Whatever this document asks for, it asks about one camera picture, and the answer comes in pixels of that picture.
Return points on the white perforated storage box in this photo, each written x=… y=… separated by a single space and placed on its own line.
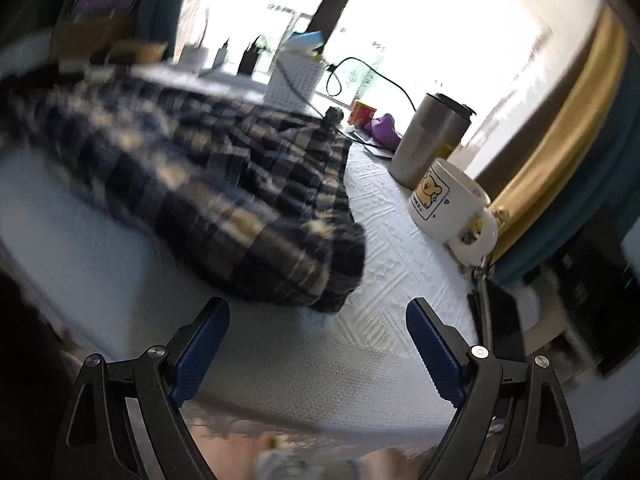
x=292 y=82

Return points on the black charger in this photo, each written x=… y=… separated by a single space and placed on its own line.
x=250 y=57

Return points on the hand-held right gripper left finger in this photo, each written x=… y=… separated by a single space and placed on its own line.
x=200 y=355

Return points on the blue and white package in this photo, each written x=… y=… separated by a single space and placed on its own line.
x=306 y=41

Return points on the teal and yellow curtain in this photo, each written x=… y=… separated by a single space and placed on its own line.
x=162 y=5
x=565 y=145

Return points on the white textured tablecloth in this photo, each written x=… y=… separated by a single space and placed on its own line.
x=390 y=240

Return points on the white desk lamp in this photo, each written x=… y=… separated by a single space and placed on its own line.
x=194 y=56

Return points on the white charger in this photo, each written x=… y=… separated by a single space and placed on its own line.
x=221 y=55

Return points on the stainless steel tumbler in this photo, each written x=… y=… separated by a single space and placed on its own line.
x=425 y=140

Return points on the dark plaid flannel shirt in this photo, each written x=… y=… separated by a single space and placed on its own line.
x=200 y=185

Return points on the red and yellow can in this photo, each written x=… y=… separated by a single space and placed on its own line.
x=361 y=112

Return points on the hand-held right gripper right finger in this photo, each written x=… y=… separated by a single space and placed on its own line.
x=432 y=350

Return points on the dark fuzzy ball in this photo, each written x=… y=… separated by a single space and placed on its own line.
x=332 y=116

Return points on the brown cardboard box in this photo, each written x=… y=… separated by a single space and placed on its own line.
x=85 y=35

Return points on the white bear print mug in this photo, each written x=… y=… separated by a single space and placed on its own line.
x=445 y=205

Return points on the yellow round basket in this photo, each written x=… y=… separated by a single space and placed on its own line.
x=140 y=51

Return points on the purple cloth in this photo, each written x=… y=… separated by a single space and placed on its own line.
x=382 y=127

